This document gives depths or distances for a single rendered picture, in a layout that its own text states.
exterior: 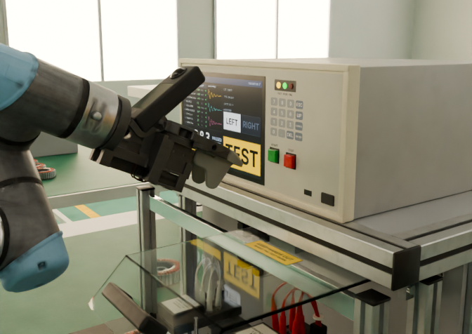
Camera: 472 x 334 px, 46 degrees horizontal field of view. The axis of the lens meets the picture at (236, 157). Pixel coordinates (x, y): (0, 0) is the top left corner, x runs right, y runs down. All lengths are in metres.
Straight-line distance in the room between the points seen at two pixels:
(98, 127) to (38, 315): 0.78
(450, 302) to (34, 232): 0.54
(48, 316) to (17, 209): 0.73
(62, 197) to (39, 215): 1.70
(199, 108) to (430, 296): 0.50
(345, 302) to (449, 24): 7.64
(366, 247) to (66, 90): 0.39
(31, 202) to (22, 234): 0.04
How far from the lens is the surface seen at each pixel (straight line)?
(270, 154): 0.82
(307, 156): 0.77
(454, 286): 0.81
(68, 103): 0.63
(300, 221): 0.76
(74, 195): 2.35
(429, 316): 0.77
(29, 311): 1.39
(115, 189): 2.41
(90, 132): 0.65
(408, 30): 8.54
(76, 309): 1.36
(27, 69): 0.62
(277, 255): 0.76
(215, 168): 0.74
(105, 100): 0.65
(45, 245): 0.63
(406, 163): 0.81
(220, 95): 0.93
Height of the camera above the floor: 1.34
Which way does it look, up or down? 11 degrees down
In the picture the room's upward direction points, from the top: straight up
